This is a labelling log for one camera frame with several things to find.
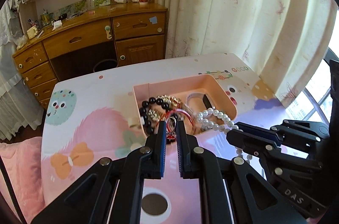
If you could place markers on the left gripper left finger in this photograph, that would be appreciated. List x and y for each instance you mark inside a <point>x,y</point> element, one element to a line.
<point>155,162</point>

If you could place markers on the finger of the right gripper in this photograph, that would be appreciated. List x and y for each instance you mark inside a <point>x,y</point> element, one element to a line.
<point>250,144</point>
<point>254,131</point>

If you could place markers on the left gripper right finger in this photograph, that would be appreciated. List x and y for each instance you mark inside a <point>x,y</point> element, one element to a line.
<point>185,144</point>

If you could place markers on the red bangle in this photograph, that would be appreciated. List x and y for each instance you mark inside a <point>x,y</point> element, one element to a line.
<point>172,117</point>

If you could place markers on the white smart watch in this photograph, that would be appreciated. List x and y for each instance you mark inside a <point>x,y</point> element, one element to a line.
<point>199,99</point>

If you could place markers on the pink plastic tray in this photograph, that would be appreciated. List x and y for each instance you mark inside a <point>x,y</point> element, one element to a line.
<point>154,100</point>

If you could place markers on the wooden desk with drawers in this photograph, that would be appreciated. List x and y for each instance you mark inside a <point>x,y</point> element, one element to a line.
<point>117,35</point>

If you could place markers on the cream floral curtain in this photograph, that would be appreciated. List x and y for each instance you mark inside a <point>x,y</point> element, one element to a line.
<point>282,41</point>

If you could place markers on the pink bed quilt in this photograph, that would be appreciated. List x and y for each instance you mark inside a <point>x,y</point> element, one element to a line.
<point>23,165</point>

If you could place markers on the white lace cloth cover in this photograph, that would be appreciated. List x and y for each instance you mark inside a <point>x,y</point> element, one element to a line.
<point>19,108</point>

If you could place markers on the window frame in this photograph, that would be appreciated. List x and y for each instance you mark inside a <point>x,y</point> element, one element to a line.
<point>314,102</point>

